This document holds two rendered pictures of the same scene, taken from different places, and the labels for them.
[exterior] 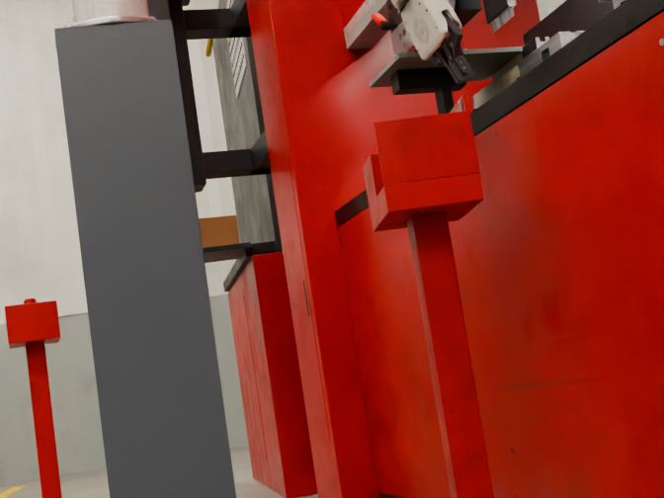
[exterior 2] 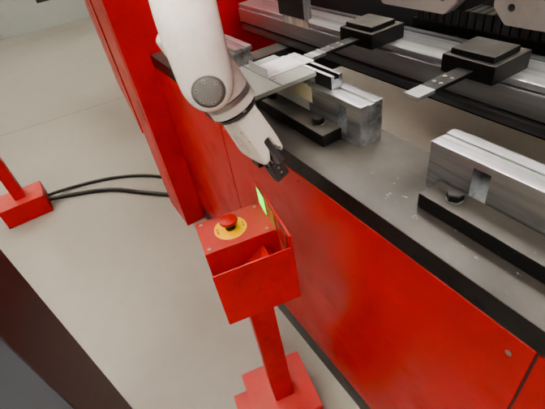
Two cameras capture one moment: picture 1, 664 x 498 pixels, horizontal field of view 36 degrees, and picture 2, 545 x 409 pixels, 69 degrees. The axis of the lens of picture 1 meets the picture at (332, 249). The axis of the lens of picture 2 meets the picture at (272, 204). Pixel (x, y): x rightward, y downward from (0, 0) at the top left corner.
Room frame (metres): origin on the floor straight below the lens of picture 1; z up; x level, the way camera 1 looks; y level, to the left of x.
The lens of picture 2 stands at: (1.12, -0.16, 1.35)
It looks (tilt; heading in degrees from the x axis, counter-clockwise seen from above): 39 degrees down; 352
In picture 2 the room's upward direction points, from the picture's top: 11 degrees counter-clockwise
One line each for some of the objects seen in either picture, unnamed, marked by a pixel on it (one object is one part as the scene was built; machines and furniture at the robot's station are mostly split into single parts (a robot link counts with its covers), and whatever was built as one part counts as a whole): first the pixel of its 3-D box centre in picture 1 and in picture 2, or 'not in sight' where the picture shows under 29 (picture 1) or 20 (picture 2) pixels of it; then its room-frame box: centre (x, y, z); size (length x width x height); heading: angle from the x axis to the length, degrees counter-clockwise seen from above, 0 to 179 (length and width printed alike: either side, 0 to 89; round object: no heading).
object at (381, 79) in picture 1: (444, 67); (246, 82); (2.01, -0.28, 1.00); 0.26 x 0.18 x 0.01; 107
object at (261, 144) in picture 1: (245, 151); not in sight; (3.21, 0.23, 1.17); 0.40 x 0.24 x 0.07; 17
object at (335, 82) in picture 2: (520, 61); (310, 70); (2.01, -0.43, 0.98); 0.20 x 0.03 x 0.03; 17
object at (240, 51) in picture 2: not in sight; (212, 46); (2.57, -0.26, 0.92); 0.50 x 0.06 x 0.10; 17
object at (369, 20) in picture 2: not in sight; (349, 38); (2.09, -0.56, 1.01); 0.26 x 0.12 x 0.05; 107
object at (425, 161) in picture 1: (417, 165); (243, 249); (1.73, -0.17, 0.75); 0.20 x 0.16 x 0.18; 6
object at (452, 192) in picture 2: not in sight; (455, 195); (1.55, -0.52, 0.91); 0.03 x 0.03 x 0.02
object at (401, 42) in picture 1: (415, 21); not in sight; (2.45, -0.29, 1.26); 0.15 x 0.09 x 0.17; 17
